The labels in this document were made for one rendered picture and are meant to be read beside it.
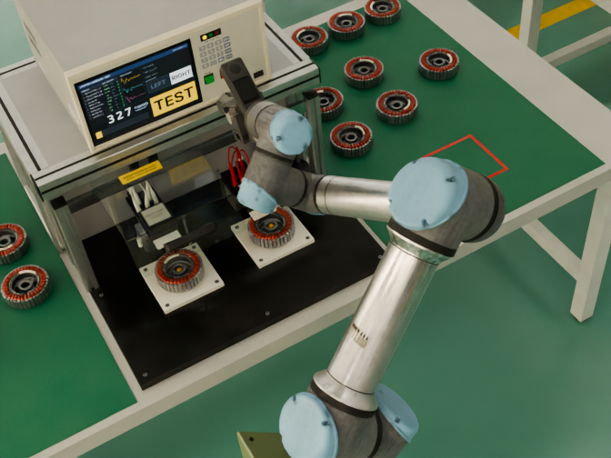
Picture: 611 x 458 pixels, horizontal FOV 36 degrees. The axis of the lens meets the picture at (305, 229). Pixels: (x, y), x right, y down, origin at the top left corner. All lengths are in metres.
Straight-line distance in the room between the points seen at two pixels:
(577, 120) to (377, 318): 1.26
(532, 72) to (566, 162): 0.37
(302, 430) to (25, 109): 1.05
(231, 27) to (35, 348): 0.84
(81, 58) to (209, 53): 0.27
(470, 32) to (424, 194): 1.49
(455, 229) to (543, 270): 1.76
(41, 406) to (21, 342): 0.19
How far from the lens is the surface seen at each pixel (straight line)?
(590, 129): 2.56
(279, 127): 1.65
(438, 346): 2.96
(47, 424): 2.07
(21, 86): 2.27
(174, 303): 2.13
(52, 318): 2.23
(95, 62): 1.92
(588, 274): 2.88
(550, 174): 2.41
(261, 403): 2.87
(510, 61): 2.75
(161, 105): 2.02
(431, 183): 1.41
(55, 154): 2.05
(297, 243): 2.20
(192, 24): 1.96
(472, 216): 1.45
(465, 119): 2.55
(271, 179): 1.68
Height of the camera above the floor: 2.42
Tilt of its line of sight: 47 degrees down
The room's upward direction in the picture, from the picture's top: 7 degrees counter-clockwise
